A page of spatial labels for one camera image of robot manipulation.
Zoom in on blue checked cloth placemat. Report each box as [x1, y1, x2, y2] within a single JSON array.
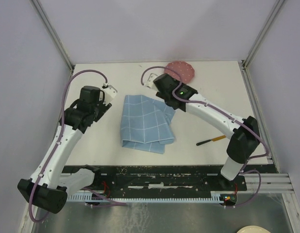
[[120, 95, 175, 154]]

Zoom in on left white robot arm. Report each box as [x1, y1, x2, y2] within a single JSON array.
[[17, 85, 117, 214]]

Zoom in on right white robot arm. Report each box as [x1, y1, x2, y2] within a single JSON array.
[[145, 74, 260, 190]]

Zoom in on pink dotted plate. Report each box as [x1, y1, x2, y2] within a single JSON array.
[[164, 61, 195, 84]]

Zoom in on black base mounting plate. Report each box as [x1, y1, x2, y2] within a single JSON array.
[[67, 165, 248, 195]]

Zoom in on cream plate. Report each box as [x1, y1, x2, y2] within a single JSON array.
[[237, 225, 270, 233]]

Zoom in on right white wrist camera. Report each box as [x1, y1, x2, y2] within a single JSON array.
[[144, 73, 158, 91]]

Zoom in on green handled gold knife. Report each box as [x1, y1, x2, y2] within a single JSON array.
[[196, 135, 226, 146]]

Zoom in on left aluminium frame post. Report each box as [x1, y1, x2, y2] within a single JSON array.
[[30, 0, 74, 71]]

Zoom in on aluminium frame post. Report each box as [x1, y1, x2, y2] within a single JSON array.
[[30, 0, 74, 71], [242, 0, 286, 68]]

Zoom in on light blue cable duct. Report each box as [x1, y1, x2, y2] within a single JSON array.
[[67, 191, 223, 204]]

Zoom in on right aluminium frame post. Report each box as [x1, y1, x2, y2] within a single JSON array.
[[242, 0, 286, 68]]

